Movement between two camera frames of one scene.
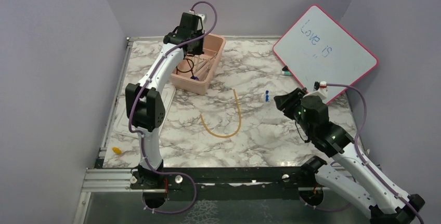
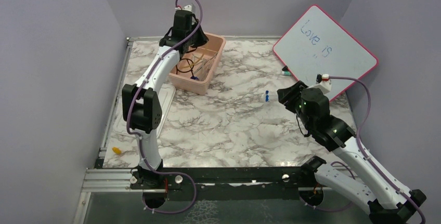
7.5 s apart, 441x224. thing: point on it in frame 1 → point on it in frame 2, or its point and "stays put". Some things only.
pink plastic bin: x=194 y=72 stays put
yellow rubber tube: x=238 y=129 → x=193 y=64
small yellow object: x=116 y=150 stays put
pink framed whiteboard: x=318 y=48 stays put
